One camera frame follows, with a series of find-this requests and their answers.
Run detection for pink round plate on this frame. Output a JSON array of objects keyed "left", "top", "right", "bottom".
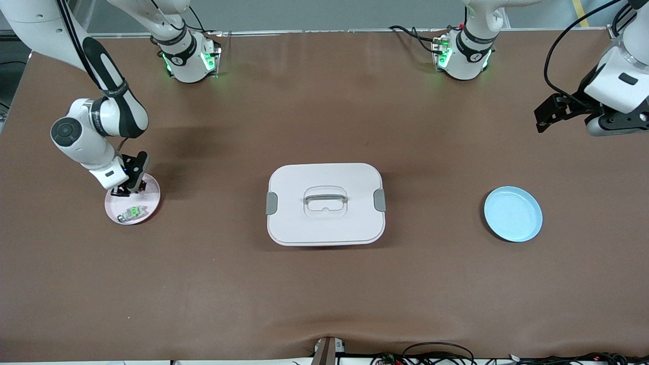
[{"left": 104, "top": 175, "right": 162, "bottom": 226}]

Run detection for blue round plate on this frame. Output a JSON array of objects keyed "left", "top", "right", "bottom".
[{"left": 483, "top": 186, "right": 544, "bottom": 243}]

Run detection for brown table mat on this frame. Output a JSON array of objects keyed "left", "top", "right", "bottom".
[{"left": 0, "top": 28, "right": 649, "bottom": 363}]

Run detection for green and white switch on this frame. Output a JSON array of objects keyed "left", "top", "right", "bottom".
[{"left": 117, "top": 204, "right": 149, "bottom": 224}]

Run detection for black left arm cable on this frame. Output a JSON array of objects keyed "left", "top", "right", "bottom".
[{"left": 544, "top": 0, "right": 624, "bottom": 100}]

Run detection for aluminium frame profile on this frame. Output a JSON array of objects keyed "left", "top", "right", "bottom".
[{"left": 608, "top": 0, "right": 649, "bottom": 40}]

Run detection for black right arm base cables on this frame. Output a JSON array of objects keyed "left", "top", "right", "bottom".
[{"left": 170, "top": 5, "right": 224, "bottom": 36}]

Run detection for black arm base cables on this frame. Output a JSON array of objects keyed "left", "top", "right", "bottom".
[
  {"left": 389, "top": 24, "right": 442, "bottom": 54},
  {"left": 170, "top": 5, "right": 224, "bottom": 36}
]

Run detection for black left arm base cables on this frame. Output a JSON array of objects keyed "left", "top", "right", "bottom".
[{"left": 389, "top": 24, "right": 442, "bottom": 54}]

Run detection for white box with grey handle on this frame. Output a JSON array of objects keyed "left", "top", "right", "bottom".
[{"left": 266, "top": 163, "right": 387, "bottom": 247}]

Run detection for black looped cable bundle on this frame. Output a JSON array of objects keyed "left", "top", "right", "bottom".
[{"left": 370, "top": 342, "right": 477, "bottom": 365}]

